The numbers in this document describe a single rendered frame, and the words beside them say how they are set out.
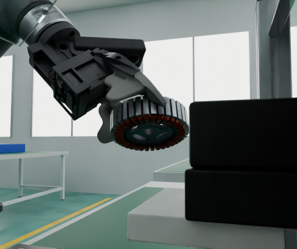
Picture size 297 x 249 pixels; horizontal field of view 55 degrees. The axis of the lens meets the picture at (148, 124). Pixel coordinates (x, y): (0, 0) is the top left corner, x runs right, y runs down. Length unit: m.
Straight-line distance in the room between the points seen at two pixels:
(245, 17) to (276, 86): 4.69
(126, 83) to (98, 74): 0.05
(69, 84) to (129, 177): 4.59
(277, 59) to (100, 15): 5.35
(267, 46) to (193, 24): 4.71
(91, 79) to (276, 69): 0.23
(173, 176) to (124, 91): 1.17
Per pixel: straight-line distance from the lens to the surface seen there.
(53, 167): 5.63
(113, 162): 5.03
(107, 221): 0.60
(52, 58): 0.44
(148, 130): 0.42
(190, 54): 4.86
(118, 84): 0.38
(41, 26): 0.46
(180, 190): 0.16
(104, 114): 0.45
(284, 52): 0.32
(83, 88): 0.39
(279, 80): 0.31
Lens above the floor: 0.91
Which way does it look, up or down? 3 degrees up
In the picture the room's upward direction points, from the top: straight up
